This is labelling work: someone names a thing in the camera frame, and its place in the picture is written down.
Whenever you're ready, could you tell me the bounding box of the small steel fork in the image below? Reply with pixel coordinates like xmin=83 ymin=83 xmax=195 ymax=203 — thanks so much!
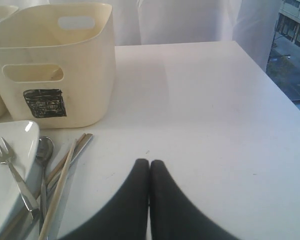
xmin=0 ymin=137 xmax=40 ymax=214

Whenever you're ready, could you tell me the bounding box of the steel knife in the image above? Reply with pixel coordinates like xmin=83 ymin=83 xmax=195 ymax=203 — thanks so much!
xmin=22 ymin=133 xmax=94 ymax=240

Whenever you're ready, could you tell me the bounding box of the cream bin with square mark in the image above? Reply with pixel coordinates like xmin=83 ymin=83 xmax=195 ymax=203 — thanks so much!
xmin=0 ymin=2 xmax=116 ymax=129

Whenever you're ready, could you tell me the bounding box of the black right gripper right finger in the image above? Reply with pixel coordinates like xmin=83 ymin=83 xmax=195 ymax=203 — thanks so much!
xmin=149 ymin=160 xmax=237 ymax=240

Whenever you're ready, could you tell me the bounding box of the white curtain backdrop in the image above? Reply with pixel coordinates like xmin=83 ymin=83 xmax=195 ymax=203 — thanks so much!
xmin=0 ymin=0 xmax=283 ymax=73

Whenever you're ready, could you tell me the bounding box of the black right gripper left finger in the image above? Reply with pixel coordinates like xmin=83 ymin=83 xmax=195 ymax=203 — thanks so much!
xmin=61 ymin=158 xmax=150 ymax=240

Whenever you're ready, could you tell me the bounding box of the steel spoon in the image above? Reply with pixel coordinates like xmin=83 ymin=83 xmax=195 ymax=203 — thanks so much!
xmin=35 ymin=136 xmax=54 ymax=233

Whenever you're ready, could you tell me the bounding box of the wooden chopstick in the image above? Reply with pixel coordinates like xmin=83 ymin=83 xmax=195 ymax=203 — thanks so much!
xmin=0 ymin=133 xmax=86 ymax=240
xmin=38 ymin=139 xmax=77 ymax=240

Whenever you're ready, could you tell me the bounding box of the white square plate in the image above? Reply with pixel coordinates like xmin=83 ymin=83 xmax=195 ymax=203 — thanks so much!
xmin=0 ymin=120 xmax=40 ymax=233

